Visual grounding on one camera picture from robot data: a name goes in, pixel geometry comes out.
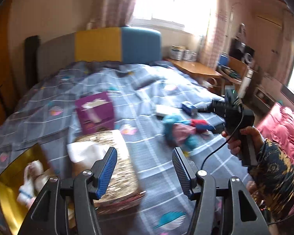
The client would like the red fuzzy sock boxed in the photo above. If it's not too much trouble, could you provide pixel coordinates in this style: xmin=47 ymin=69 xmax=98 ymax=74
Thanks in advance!
xmin=191 ymin=119 xmax=215 ymax=133

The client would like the blue plush toy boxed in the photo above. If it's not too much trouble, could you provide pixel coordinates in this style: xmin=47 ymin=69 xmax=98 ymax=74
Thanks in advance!
xmin=162 ymin=115 xmax=199 ymax=151

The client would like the white knit glove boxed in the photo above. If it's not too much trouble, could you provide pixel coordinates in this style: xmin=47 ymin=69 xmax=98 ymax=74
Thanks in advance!
xmin=17 ymin=160 xmax=51 ymax=209

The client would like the patterned sleeve forearm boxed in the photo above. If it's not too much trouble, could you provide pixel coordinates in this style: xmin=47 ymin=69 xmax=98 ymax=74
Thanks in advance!
xmin=248 ymin=139 xmax=294 ymax=221

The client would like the person's right hand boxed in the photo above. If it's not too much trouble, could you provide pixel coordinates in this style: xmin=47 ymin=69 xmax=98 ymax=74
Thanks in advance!
xmin=221 ymin=126 xmax=264 ymax=157

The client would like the ornate gold tissue box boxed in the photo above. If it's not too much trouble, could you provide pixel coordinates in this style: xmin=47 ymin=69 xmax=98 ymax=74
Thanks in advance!
xmin=67 ymin=129 xmax=145 ymax=214

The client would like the white cabinet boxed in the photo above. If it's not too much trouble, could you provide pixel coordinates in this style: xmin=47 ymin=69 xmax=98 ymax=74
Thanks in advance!
xmin=238 ymin=68 xmax=255 ymax=99

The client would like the blue tissue pack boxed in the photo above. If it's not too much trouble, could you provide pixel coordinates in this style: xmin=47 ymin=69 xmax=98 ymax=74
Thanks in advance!
xmin=181 ymin=101 xmax=198 ymax=117

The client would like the pink blanket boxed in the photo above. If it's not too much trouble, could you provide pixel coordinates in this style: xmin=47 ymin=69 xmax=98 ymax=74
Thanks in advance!
xmin=257 ymin=103 xmax=294 ymax=164

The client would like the purple gift bag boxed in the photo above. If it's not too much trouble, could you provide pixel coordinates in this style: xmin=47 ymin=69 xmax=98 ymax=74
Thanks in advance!
xmin=75 ymin=92 xmax=115 ymax=135

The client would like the wooden desk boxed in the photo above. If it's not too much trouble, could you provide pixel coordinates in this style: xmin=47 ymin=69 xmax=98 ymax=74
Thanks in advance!
xmin=165 ymin=58 xmax=222 ymax=79

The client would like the grey checked bed quilt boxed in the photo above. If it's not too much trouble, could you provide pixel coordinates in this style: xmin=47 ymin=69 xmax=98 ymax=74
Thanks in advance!
xmin=0 ymin=61 xmax=217 ymax=234

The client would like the silver box on desk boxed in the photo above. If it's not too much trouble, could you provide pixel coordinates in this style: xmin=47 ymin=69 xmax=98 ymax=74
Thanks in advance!
xmin=169 ymin=45 xmax=186 ymax=61

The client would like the blue yellow grey headboard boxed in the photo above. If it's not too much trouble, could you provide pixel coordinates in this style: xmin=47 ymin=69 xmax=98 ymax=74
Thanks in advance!
xmin=37 ymin=27 xmax=162 ymax=81

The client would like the black rolled mat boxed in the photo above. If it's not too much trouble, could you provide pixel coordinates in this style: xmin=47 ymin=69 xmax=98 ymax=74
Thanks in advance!
xmin=24 ymin=35 xmax=40 ymax=89

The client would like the left pink curtain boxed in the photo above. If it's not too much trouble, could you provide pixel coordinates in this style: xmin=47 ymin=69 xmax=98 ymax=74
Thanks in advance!
xmin=86 ymin=0 xmax=136 ymax=30

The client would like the black cable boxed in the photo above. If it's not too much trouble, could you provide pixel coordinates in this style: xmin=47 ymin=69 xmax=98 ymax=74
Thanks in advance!
xmin=201 ymin=98 xmax=246 ymax=170

